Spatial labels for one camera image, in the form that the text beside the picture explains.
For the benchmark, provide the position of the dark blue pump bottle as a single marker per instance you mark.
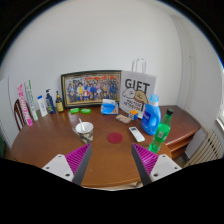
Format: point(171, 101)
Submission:
point(50, 104)

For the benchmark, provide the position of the flat round red coaster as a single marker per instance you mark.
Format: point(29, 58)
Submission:
point(115, 138)

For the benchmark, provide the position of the white window frame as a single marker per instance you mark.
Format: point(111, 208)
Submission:
point(221, 116)

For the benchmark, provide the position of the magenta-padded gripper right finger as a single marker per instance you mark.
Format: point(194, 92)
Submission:
point(165, 166)

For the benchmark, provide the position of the blue tissue pack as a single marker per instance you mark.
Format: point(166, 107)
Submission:
point(109, 108)

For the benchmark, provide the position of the white spoon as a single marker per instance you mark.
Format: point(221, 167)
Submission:
point(81, 124)

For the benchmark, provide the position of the pink and white long box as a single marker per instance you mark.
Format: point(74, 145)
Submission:
point(24, 106)

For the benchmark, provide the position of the white radiator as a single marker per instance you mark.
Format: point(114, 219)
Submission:
point(208, 150)

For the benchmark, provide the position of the green and white long box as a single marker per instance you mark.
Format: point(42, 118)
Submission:
point(31, 101)

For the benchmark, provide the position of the dark amber pump bottle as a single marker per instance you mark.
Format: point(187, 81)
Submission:
point(59, 105)

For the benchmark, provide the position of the white tube with blue label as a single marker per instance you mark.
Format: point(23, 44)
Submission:
point(42, 106)

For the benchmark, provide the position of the framed group photo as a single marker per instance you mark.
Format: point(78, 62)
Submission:
point(91, 88)

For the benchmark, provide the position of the green plastic drink bottle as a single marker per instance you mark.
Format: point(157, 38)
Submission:
point(161, 133)

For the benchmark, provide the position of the small patterned snack packet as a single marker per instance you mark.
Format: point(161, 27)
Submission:
point(123, 119)

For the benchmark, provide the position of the colourful puzzle cube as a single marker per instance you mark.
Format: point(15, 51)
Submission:
point(133, 115)

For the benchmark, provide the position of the white remote control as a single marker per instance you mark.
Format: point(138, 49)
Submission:
point(136, 134)

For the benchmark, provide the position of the blue detergent bottle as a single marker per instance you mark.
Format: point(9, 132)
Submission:
point(150, 116)

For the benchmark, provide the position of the brown wooden side cabinet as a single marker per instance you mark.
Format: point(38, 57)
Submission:
point(183, 125)

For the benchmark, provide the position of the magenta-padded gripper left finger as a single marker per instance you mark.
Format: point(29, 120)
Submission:
point(55, 166)

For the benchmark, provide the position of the white paper gift bag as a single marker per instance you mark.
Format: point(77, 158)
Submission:
point(128, 78)

